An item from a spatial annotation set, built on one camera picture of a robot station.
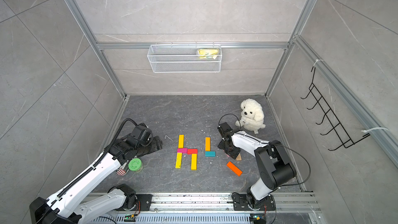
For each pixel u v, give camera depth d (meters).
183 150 0.91
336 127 0.63
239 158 0.85
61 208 0.38
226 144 0.77
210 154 0.88
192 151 0.91
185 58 1.01
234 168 0.84
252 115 0.88
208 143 0.93
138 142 0.57
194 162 0.86
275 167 0.45
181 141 0.94
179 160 0.86
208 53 0.84
